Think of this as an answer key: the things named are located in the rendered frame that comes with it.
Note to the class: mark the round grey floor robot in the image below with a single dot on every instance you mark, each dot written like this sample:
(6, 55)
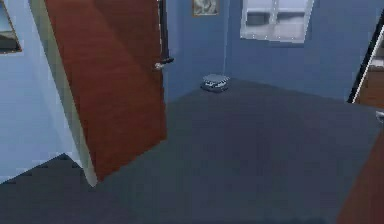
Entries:
(215, 83)

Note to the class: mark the red-brown room door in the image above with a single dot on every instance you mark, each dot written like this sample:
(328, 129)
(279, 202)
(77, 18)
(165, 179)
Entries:
(365, 190)
(113, 86)

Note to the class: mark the white framed window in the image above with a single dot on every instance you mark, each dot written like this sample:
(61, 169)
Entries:
(276, 20)

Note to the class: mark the framed wall picture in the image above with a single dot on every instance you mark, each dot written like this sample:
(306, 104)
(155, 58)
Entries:
(205, 6)

